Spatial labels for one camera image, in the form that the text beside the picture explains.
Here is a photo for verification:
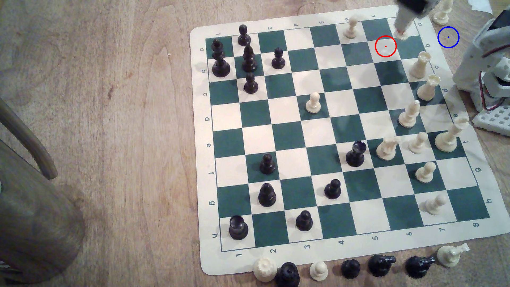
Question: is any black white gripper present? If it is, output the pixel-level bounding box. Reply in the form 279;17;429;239
394;0;440;35

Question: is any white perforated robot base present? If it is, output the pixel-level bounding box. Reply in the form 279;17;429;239
472;104;510;137

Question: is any white rook chess piece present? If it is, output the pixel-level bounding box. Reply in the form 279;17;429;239
417;74;441;101
409;51;432;79

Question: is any white bishop chess piece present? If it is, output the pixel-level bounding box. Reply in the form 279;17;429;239
398;100;421;128

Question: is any white king chess piece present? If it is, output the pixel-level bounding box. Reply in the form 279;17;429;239
435;116;470;153

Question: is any white knight chess piece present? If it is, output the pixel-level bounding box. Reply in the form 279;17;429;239
376;136;401;162
437;243;470;268

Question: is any black pawn chess piece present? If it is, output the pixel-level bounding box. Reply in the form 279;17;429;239
237;25;252;46
296;210;314;232
260;154;276;175
271;47;286;70
341;259;361;280
324;179;342;200
243;73;259;95

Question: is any black bishop chess piece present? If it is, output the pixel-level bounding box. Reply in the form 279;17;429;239
258;183;277;207
242;44;258;73

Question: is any green white chess mat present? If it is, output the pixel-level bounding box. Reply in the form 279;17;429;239
190;3;506;276

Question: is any black king chess piece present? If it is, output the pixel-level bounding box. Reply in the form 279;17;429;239
211;39;232;78

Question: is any black knight chess piece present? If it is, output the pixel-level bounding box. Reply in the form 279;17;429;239
368;255;397;277
405;256;436;279

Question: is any black queen chess piece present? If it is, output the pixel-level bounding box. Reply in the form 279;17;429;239
275;262;300;287

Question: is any white queen chess piece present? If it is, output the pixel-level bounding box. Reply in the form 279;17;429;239
253;258;278;283

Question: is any white paper sheet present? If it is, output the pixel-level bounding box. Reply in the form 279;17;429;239
468;0;494;14

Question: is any red black servo cable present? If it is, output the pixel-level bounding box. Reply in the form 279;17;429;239
481;50;507;113

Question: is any curved wooden chair rail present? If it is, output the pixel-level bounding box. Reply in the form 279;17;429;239
0;98;59;180

